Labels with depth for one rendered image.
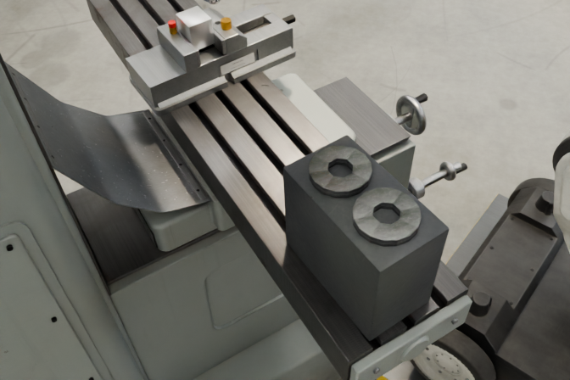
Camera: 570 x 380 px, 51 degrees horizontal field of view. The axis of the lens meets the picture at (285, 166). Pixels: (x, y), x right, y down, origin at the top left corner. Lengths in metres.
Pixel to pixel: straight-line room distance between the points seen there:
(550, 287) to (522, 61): 1.74
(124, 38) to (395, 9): 2.06
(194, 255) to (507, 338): 0.69
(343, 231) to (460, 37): 2.44
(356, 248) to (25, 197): 0.49
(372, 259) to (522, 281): 0.74
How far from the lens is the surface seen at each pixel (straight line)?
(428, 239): 0.81
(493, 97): 2.84
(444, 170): 1.71
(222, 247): 1.33
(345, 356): 0.92
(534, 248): 1.54
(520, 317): 1.45
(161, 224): 1.21
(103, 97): 2.89
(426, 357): 1.47
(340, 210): 0.82
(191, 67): 1.25
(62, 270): 1.10
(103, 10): 1.63
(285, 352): 1.75
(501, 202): 1.87
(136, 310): 1.37
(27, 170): 0.95
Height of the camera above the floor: 1.77
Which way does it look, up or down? 47 degrees down
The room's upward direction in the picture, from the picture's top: 3 degrees counter-clockwise
